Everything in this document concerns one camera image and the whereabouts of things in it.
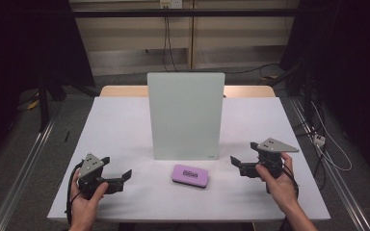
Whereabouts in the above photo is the white whiteboard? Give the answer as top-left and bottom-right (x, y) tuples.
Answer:
(146, 71), (226, 161)

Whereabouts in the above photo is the black curtain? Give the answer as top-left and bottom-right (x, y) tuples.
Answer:
(0, 0), (96, 167)
(278, 0), (370, 176)

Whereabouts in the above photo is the purple whiteboard eraser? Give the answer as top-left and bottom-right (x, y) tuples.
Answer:
(172, 164), (210, 190)

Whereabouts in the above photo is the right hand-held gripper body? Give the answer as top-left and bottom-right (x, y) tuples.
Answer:
(239, 137), (301, 179)

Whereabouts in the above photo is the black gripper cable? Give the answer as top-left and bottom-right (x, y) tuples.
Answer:
(278, 165), (301, 231)
(65, 162), (84, 227)

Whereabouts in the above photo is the white floor cable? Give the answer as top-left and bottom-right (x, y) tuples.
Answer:
(310, 101), (354, 172)

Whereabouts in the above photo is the white wall socket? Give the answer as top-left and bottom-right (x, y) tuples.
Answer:
(159, 0), (184, 10)

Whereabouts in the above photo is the person's right hand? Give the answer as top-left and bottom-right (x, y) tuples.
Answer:
(254, 151), (301, 214)

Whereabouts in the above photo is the black floor cable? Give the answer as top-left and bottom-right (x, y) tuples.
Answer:
(223, 62), (281, 75)

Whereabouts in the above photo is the metal floor rail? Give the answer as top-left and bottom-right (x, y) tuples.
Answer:
(289, 96), (370, 231)
(0, 117), (58, 231)

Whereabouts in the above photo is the person's left hand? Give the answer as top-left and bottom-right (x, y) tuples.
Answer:
(69, 168), (110, 226)

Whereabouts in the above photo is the black hanging wall cable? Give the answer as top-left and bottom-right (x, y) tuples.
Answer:
(162, 8), (178, 72)

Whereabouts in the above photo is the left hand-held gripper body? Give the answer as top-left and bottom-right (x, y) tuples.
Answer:
(76, 152), (125, 200)

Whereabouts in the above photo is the wooden table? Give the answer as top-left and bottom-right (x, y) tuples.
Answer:
(99, 85), (277, 98)

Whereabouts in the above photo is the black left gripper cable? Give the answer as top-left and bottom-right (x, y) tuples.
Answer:
(65, 162), (84, 227)

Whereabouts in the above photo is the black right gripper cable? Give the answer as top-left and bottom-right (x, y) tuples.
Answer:
(278, 165), (301, 231)

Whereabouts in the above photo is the white power strip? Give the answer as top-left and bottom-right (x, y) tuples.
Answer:
(312, 134), (328, 147)

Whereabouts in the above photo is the black horizontal frame bar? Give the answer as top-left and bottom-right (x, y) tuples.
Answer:
(71, 8), (301, 18)

